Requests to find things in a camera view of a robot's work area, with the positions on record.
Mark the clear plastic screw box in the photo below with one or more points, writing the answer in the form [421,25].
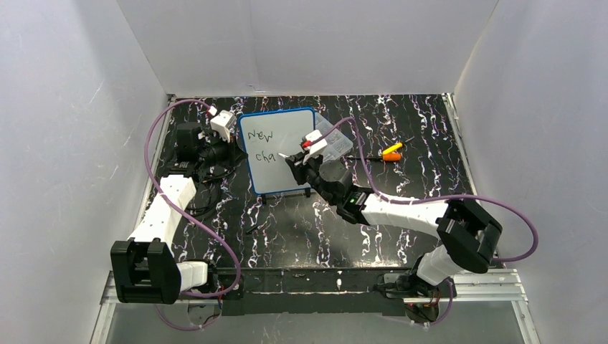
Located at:
[338,144]

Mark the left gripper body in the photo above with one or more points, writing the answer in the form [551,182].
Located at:
[226,147]

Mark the yellow handled screwdriver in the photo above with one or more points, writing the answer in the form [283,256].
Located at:
[396,146]

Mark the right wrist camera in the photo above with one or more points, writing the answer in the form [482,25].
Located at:
[313,145]

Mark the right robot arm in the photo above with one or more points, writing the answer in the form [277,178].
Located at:
[468,233]

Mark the blue framed whiteboard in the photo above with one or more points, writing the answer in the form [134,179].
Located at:
[266,137]

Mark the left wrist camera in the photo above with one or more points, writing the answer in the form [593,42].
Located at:
[222,123]

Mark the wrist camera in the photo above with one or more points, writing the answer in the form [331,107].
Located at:
[313,145]
[222,123]

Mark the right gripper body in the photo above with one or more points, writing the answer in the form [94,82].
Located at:
[301,167]

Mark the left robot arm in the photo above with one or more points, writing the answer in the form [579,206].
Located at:
[144,267]

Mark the orange handled screwdriver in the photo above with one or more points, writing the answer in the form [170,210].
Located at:
[389,157]

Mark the whiteboard metal stand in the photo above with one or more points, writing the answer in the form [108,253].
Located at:
[267,198]

